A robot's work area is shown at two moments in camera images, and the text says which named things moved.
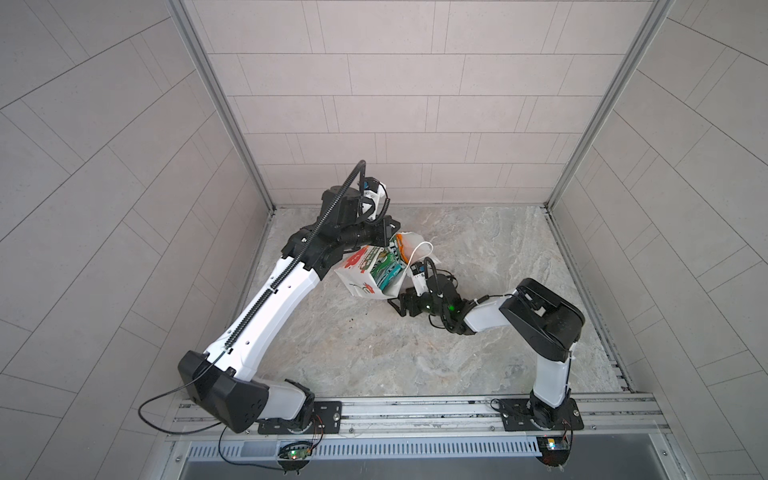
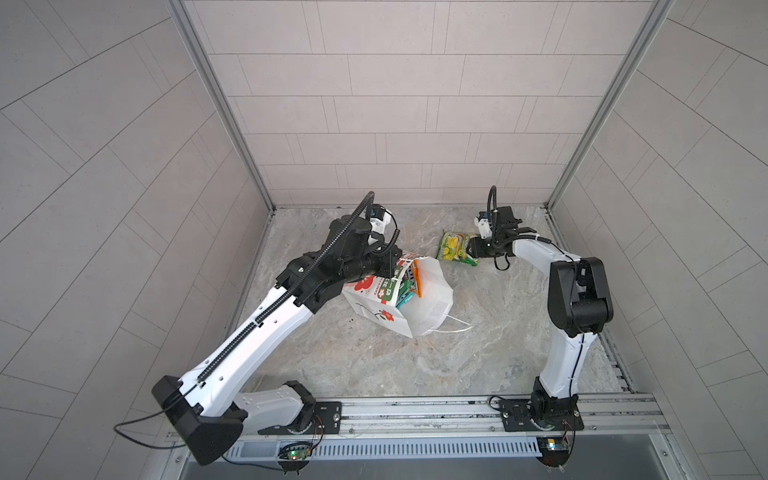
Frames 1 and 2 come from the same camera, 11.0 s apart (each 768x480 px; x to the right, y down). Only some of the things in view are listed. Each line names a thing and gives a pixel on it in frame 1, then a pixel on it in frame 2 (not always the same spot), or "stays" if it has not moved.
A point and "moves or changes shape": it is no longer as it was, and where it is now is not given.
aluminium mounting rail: x=605 y=418 stays
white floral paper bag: x=354 y=267 moves or changes shape
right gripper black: x=404 y=296 to x=477 y=248
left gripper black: x=381 y=237 to x=386 y=259
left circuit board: x=295 y=452 stays
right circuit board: x=554 y=450 stays
